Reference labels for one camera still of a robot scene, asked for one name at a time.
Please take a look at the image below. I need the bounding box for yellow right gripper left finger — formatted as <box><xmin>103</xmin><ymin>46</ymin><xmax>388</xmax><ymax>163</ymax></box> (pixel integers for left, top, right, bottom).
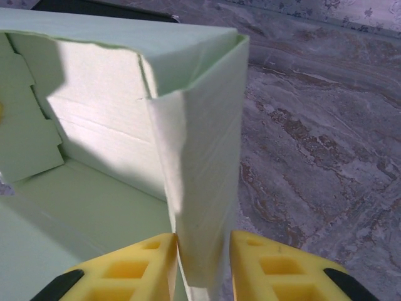
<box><xmin>29</xmin><ymin>233</ymin><xmax>179</xmax><ymax>301</ymax></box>

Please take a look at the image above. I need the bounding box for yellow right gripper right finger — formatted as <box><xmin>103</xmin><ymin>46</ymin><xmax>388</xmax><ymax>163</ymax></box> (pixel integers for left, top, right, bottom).
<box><xmin>230</xmin><ymin>230</ymin><xmax>382</xmax><ymax>301</ymax></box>

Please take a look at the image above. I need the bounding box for pale green paper box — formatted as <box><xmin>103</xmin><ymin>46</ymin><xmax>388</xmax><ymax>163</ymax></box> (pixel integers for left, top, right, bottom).
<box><xmin>0</xmin><ymin>8</ymin><xmax>250</xmax><ymax>301</ymax></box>

